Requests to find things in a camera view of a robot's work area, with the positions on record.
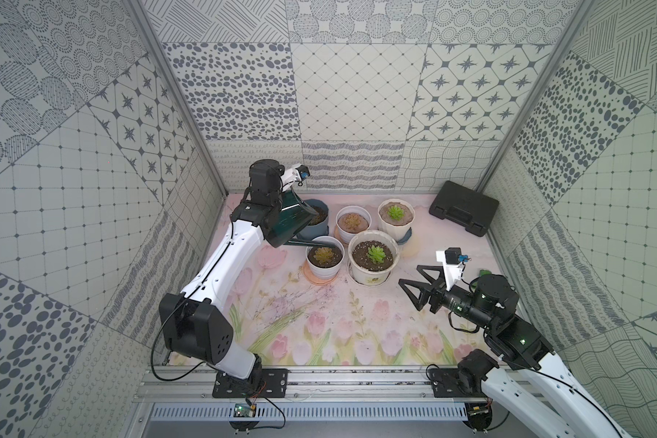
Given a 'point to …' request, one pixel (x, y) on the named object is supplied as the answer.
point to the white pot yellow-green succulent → (325, 262)
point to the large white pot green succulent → (372, 255)
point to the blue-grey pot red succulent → (318, 227)
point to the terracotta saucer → (316, 280)
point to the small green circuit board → (245, 410)
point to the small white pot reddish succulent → (351, 221)
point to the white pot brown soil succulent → (396, 218)
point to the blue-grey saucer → (406, 237)
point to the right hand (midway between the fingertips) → (408, 277)
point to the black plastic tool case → (473, 209)
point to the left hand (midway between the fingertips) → (256, 162)
